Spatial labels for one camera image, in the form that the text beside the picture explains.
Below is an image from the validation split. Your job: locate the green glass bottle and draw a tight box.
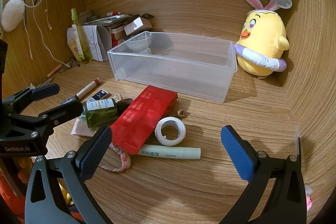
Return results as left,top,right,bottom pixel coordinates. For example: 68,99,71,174
80,98,133,128

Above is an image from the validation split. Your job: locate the small dark blue box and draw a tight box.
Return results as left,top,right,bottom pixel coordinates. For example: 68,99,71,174
87,89,110,102

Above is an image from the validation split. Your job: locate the beige cylindrical tube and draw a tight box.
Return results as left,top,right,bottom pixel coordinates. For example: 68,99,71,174
76,78,100,100

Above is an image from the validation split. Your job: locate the wooden tag keychain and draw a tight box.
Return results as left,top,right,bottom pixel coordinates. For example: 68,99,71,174
111,93,124,103

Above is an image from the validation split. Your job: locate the red foil pouch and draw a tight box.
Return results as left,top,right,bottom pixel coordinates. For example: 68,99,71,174
110,86,178,155

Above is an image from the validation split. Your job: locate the white tape roll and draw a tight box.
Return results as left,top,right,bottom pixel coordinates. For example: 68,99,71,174
154,117,186,146

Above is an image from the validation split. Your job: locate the light green tube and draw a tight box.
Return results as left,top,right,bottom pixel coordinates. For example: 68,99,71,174
137,144,201,160

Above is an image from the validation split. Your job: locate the pink cream tube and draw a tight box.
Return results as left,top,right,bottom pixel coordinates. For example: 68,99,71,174
71,118,97,138

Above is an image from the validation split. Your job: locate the wooden stick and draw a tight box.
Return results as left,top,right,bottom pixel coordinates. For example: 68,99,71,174
47,64,62,78

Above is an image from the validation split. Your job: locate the yellow spray bottle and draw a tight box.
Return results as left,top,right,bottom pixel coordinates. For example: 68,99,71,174
71,8,92,64

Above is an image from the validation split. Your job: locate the folded white paper booklet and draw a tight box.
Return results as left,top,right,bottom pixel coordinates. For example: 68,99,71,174
67,25,112,62

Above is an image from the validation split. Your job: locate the white fluffy pompom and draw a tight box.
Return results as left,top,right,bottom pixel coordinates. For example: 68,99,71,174
1,0,25,32

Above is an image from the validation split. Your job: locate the white bowl of stones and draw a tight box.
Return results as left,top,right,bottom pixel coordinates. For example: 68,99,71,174
125,31,152,53

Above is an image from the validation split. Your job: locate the stack of books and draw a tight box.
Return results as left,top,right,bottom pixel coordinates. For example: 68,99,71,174
79,10,133,47

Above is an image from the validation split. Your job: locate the red white marker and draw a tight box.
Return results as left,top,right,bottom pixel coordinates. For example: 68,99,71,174
107,12,123,16

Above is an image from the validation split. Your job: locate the small white cardboard box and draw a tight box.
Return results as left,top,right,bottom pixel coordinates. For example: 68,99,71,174
123,17,153,36

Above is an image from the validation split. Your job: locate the small wooden bead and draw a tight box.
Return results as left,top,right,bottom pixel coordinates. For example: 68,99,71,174
177,109,185,118

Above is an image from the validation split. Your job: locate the clear plastic storage bin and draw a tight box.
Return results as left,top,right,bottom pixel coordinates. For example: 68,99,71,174
107,32,238,102

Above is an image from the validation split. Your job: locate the yellow chick plush toy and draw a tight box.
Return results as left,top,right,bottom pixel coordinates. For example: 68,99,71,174
235,0,292,79

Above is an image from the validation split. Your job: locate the white hanging cord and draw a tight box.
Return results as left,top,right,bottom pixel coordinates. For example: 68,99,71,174
10,0,72,68

